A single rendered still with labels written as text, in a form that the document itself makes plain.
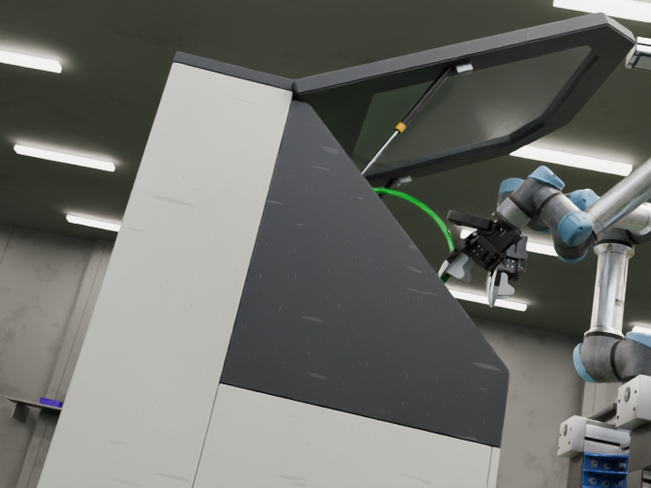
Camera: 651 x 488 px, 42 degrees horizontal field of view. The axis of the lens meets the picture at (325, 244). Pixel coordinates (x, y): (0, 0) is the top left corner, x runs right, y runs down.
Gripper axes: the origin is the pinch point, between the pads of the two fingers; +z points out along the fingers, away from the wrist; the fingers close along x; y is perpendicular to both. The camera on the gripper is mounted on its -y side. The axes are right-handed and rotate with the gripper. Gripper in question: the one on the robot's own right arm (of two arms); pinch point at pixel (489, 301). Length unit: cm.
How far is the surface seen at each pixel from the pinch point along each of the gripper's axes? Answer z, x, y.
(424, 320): 19.6, -35.1, -22.7
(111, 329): 37, -35, -84
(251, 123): -15, -35, -68
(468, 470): 48, -35, -9
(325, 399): 41, -35, -40
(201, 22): -317, 396, -165
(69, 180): -317, 825, -346
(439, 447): 45, -35, -15
